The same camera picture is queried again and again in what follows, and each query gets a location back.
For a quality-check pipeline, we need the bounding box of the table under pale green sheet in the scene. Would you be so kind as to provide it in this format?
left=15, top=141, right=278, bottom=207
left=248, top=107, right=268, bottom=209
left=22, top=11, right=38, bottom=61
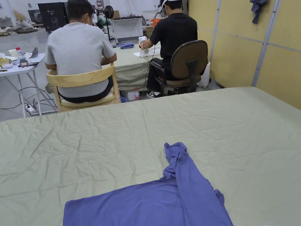
left=101, top=42, right=165, bottom=93

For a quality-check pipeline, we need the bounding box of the brown swivel office chair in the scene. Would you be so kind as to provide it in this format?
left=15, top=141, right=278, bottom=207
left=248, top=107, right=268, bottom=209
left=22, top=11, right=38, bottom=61
left=150, top=40, right=208, bottom=97

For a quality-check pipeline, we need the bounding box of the bed with pale green sheet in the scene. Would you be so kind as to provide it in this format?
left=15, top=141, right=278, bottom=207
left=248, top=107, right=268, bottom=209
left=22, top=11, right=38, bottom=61
left=0, top=86, right=301, bottom=226

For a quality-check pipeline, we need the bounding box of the light wooden chair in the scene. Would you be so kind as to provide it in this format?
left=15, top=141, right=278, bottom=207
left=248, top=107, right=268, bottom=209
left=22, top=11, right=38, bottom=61
left=46, top=62, right=121, bottom=113

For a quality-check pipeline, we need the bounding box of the blue long-sleeved shirt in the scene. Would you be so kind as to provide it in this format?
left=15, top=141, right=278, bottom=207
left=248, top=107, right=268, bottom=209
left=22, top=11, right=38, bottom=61
left=62, top=142, right=233, bottom=226

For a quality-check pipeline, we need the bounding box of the black standing fan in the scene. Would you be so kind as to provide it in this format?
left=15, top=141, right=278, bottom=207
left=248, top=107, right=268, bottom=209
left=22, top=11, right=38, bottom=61
left=103, top=6, right=115, bottom=40

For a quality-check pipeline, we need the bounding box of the white power strip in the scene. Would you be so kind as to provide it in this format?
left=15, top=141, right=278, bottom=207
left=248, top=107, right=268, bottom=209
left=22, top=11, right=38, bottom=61
left=24, top=103, right=38, bottom=116

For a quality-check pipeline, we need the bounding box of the white folding table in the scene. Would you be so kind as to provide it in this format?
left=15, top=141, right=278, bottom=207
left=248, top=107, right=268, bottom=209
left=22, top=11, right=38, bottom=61
left=0, top=47, right=58, bottom=118

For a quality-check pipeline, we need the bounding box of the black display board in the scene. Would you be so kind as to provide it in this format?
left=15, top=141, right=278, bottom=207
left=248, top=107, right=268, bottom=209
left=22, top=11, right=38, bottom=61
left=37, top=2, right=69, bottom=33

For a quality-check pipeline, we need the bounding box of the white table with cables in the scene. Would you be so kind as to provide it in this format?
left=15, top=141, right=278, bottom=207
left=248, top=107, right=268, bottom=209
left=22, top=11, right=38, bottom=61
left=110, top=15, right=147, bottom=45

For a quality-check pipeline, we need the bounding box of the blue garment on wall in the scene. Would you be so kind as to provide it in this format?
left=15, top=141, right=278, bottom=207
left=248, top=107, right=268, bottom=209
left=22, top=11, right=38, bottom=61
left=249, top=0, right=269, bottom=24

